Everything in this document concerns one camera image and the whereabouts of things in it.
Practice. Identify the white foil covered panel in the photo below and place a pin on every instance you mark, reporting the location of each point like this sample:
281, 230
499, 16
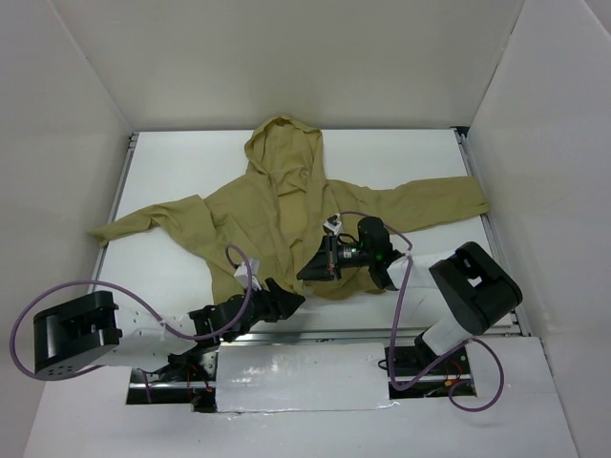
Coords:
314, 377

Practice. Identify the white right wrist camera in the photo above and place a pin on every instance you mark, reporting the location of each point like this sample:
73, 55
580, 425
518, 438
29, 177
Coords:
333, 225

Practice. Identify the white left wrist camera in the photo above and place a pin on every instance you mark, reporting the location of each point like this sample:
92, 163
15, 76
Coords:
246, 274

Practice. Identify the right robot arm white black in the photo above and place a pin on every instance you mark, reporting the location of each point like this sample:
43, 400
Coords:
476, 289

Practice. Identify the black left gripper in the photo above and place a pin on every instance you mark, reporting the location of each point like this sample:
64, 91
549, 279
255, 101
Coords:
266, 300

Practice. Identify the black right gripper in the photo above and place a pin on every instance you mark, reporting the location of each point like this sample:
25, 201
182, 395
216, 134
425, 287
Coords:
328, 258

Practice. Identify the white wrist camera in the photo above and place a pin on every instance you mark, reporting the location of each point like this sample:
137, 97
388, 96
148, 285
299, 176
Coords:
246, 274
333, 225

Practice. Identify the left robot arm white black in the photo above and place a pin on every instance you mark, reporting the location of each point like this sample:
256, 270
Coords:
94, 330

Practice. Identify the khaki hooded zip jacket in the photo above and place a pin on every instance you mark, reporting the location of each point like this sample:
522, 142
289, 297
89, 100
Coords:
276, 210

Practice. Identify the aluminium table frame rail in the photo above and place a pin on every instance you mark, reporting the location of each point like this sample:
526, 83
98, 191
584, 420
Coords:
154, 272

